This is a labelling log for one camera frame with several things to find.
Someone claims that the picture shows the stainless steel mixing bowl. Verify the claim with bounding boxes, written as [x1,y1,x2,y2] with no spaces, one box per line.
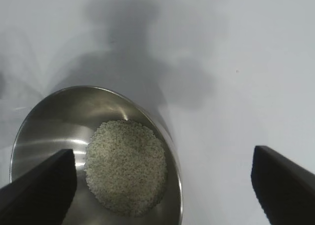
[9,85,184,225]

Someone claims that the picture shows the white rice grains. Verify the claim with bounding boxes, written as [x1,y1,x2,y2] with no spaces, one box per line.
[84,119,168,217]

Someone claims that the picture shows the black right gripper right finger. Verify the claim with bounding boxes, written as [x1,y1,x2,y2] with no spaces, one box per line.
[251,145,315,225]

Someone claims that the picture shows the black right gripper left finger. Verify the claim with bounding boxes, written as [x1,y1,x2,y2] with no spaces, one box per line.
[0,148,77,225]

